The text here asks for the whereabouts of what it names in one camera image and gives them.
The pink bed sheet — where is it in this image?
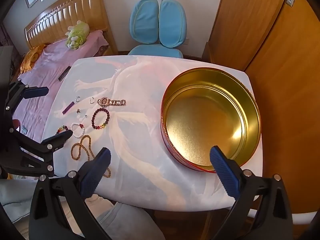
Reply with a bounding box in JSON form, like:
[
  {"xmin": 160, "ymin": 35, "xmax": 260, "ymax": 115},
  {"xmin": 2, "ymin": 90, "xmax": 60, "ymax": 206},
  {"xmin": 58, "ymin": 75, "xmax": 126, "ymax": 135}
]
[{"xmin": 11, "ymin": 29, "xmax": 108, "ymax": 140}]

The rose gold wristwatch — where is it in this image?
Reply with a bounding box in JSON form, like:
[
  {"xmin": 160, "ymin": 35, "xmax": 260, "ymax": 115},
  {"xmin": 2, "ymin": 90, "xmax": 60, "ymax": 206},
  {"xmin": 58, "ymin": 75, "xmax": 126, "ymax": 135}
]
[{"xmin": 97, "ymin": 97, "xmax": 126, "ymax": 107}]

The wooden wardrobe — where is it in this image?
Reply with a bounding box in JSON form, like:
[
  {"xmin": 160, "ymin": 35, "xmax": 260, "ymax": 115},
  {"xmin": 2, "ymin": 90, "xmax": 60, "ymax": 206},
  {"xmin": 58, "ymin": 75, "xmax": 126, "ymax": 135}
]
[{"xmin": 202, "ymin": 0, "xmax": 320, "ymax": 213}]

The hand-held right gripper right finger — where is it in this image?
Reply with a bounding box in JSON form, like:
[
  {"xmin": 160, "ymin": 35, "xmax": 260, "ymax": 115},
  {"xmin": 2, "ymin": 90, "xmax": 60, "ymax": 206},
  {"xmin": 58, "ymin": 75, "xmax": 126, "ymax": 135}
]
[{"xmin": 209, "ymin": 145, "xmax": 293, "ymax": 240}]

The round gold and red tin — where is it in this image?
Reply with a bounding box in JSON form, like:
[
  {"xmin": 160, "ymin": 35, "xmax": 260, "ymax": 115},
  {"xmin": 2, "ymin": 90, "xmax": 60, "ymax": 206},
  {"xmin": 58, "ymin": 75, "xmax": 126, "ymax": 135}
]
[{"xmin": 160, "ymin": 67, "xmax": 262, "ymax": 172}]

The dark red bead bracelet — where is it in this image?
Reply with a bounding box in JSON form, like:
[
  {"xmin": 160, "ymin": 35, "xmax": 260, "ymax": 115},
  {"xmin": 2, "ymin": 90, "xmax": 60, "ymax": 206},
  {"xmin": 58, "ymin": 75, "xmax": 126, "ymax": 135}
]
[{"xmin": 91, "ymin": 108, "xmax": 110, "ymax": 130}]

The printed tablecloth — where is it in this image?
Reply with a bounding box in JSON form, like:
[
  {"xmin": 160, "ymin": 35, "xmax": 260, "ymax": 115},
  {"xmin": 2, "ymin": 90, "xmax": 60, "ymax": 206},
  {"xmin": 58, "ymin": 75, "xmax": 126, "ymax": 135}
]
[{"xmin": 41, "ymin": 55, "xmax": 263, "ymax": 212}]

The small dark labelled box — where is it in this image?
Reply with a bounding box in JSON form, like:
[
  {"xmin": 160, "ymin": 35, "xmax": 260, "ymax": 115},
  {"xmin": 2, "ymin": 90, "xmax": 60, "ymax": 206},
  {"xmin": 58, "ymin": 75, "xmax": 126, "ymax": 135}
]
[{"xmin": 14, "ymin": 120, "xmax": 29, "ymax": 134}]

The white bead bracelet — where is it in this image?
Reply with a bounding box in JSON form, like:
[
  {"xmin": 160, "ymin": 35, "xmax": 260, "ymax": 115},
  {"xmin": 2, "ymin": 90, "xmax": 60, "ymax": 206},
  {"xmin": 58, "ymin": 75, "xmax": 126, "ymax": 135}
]
[{"xmin": 70, "ymin": 122, "xmax": 86, "ymax": 138}]

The yellow pillow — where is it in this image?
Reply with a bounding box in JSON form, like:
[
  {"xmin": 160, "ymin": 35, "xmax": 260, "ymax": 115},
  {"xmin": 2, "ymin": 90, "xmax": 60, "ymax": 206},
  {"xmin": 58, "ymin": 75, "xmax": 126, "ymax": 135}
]
[{"xmin": 20, "ymin": 44, "xmax": 48, "ymax": 72}]

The flat black object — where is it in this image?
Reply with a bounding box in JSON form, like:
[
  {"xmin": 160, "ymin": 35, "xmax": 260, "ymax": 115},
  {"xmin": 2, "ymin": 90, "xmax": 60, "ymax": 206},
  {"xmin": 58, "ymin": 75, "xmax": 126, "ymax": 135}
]
[{"xmin": 58, "ymin": 66, "xmax": 71, "ymax": 82}]

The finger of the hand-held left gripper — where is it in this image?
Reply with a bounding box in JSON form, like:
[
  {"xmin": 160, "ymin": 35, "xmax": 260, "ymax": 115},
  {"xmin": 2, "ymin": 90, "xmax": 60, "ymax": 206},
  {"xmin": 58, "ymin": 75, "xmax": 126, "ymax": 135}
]
[
  {"xmin": 5, "ymin": 127, "xmax": 73, "ymax": 177},
  {"xmin": 5, "ymin": 78, "xmax": 49, "ymax": 113}
]

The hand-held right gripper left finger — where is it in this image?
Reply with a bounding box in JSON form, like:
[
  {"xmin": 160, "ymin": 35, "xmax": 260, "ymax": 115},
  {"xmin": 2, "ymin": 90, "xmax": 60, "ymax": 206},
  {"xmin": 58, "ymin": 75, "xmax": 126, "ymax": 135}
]
[{"xmin": 29, "ymin": 147, "xmax": 112, "ymax": 240}]

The light blue chair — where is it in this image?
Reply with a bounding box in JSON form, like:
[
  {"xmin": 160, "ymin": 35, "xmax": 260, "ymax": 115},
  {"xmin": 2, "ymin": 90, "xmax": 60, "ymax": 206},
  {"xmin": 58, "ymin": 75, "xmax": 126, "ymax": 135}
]
[{"xmin": 127, "ymin": 0, "xmax": 188, "ymax": 59}]

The purple hair clip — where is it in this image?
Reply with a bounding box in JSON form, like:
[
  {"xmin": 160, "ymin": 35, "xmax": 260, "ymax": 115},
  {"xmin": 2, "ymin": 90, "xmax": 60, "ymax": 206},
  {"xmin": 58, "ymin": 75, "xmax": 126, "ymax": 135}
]
[{"xmin": 62, "ymin": 101, "xmax": 75, "ymax": 114}]

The person's light grey clothing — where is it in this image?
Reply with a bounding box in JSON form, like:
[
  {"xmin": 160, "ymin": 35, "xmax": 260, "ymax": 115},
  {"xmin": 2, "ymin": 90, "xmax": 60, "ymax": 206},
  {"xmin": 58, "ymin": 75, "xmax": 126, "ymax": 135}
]
[{"xmin": 0, "ymin": 177, "xmax": 165, "ymax": 240}]

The red and multicoloured bead bracelet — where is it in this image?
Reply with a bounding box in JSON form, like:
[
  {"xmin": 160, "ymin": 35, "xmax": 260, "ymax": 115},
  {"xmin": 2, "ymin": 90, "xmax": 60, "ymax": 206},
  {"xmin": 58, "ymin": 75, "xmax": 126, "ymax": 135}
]
[{"xmin": 56, "ymin": 125, "xmax": 69, "ymax": 137}]

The brown wooden bead necklace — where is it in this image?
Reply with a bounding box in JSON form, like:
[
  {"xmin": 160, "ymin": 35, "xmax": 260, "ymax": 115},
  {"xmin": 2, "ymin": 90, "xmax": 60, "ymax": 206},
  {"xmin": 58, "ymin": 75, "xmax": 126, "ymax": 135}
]
[{"xmin": 71, "ymin": 134, "xmax": 111, "ymax": 178}]

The dark patterned curtain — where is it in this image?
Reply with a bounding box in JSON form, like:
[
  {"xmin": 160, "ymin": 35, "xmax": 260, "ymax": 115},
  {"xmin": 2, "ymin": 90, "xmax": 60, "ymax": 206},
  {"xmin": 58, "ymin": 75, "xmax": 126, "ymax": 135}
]
[{"xmin": 0, "ymin": 25, "xmax": 10, "ymax": 46}]

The green plush toy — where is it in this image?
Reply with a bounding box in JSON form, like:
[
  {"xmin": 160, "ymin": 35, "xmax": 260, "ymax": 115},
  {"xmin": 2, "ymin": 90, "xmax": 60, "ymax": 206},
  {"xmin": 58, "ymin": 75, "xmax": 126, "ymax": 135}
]
[{"xmin": 65, "ymin": 20, "xmax": 90, "ymax": 49}]

